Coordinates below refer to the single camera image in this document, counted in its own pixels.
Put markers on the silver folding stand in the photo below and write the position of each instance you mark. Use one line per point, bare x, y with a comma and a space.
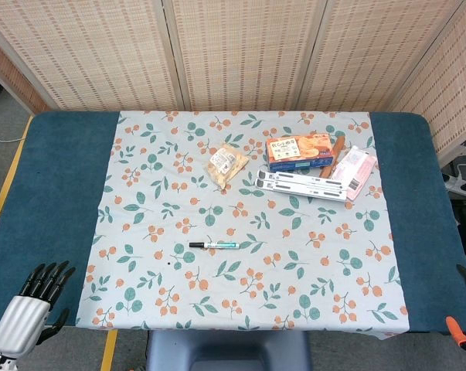
302, 189

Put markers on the white green marker pen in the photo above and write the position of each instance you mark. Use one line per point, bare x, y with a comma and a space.
221, 245

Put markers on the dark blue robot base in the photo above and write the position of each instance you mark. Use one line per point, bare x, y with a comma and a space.
228, 351

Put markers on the floral printed tablecloth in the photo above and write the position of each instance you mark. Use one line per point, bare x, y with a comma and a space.
236, 216

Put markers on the dark blue table cover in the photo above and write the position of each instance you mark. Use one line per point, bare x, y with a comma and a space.
51, 193

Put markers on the clear snack bag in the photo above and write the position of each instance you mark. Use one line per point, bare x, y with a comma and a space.
226, 162

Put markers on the white power strip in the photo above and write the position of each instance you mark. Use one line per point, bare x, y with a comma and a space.
462, 184

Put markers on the bamboo screen panel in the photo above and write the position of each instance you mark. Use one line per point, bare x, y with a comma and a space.
86, 54
244, 54
375, 54
449, 85
12, 73

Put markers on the orange biscuit box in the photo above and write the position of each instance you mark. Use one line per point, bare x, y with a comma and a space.
300, 150

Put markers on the brown wooden stick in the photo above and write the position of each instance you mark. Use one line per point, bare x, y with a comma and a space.
335, 152

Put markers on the long white carton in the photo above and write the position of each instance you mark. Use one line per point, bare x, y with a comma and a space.
306, 179

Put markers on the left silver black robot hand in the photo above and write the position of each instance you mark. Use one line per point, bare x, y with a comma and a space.
26, 317

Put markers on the pink flat package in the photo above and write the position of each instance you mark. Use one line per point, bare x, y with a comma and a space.
354, 170

